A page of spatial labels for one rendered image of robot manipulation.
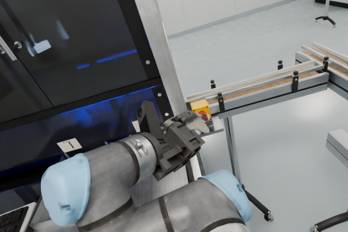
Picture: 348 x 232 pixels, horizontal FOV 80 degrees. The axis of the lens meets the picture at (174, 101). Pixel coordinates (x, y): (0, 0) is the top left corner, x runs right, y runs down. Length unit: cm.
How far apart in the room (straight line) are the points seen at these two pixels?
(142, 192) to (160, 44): 54
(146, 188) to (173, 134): 48
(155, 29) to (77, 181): 56
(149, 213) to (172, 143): 15
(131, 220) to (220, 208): 12
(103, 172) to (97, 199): 3
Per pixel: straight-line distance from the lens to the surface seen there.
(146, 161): 34
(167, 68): 77
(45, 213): 106
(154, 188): 85
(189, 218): 30
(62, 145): 104
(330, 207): 183
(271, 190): 182
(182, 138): 40
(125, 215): 31
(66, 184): 28
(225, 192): 30
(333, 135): 145
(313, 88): 122
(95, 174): 29
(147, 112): 44
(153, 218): 30
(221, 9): 563
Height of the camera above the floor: 154
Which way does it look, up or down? 32 degrees down
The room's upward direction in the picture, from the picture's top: 18 degrees counter-clockwise
